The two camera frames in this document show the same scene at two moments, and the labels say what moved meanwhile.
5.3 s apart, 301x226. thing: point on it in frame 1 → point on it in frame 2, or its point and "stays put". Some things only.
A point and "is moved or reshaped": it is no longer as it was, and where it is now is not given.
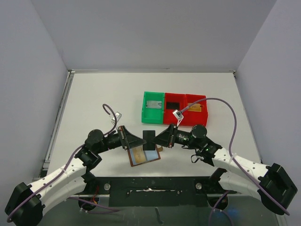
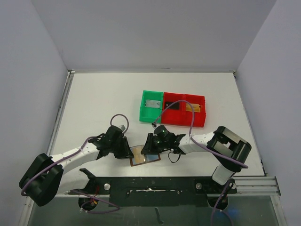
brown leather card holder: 138,156 stays put
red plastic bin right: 195,118 stays put
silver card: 154,104 stays put
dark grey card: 148,136 is moved or reshaped
